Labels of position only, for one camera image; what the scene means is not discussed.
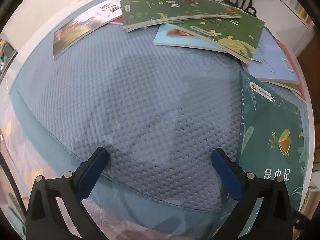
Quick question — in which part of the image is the teal mantis insect book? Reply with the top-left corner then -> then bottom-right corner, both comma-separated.
236,71 -> 306,210

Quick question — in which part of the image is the green insect book 03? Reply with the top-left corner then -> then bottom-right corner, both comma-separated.
168,7 -> 265,64

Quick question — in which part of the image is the white rabbit hill book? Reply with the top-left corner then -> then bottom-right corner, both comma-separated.
53,0 -> 122,56

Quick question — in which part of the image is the green beetle insect book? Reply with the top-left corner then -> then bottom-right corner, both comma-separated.
120,0 -> 242,32

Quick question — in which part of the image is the olive green book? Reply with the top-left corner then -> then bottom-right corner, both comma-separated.
263,80 -> 303,95

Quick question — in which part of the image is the blue quilted table mat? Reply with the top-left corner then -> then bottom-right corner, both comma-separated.
10,0 -> 307,239

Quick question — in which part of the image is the light blue back cover book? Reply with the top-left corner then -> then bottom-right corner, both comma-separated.
242,27 -> 299,84

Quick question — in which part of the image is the coral red book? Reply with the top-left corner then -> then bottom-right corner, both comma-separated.
276,38 -> 306,102

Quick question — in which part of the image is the red fairy tale book 01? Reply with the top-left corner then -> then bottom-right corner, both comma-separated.
110,17 -> 123,25

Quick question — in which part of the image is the light blue bottom book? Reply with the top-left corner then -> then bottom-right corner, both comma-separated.
153,24 -> 226,53

